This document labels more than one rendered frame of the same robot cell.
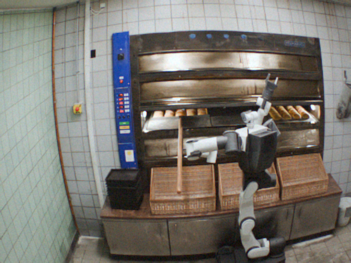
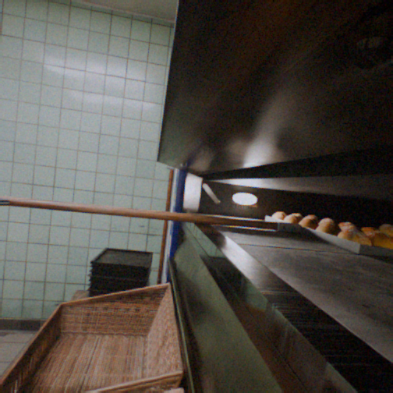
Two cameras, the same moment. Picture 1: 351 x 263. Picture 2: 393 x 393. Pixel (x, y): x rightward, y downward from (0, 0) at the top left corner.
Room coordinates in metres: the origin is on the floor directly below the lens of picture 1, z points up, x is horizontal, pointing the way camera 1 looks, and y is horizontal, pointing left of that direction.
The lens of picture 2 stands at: (3.77, -0.88, 1.30)
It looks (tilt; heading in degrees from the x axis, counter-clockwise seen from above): 3 degrees down; 80
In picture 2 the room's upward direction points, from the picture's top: 7 degrees clockwise
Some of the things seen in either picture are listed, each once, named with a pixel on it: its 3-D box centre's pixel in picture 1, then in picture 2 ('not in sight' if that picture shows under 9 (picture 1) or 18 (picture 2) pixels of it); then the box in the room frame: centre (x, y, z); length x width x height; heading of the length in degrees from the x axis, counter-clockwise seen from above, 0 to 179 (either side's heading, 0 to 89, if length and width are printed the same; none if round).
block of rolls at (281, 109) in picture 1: (287, 110); not in sight; (4.35, -1.21, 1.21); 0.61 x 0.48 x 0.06; 178
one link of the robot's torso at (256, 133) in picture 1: (255, 147); not in sight; (3.03, -0.57, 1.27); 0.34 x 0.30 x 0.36; 123
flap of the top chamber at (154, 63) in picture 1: (238, 59); not in sight; (3.94, -0.61, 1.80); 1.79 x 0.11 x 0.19; 88
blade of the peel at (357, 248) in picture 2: (180, 112); (341, 233); (4.52, -0.06, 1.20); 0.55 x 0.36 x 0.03; 88
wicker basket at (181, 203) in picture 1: (182, 189); (102, 348); (3.69, -0.03, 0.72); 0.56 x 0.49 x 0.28; 88
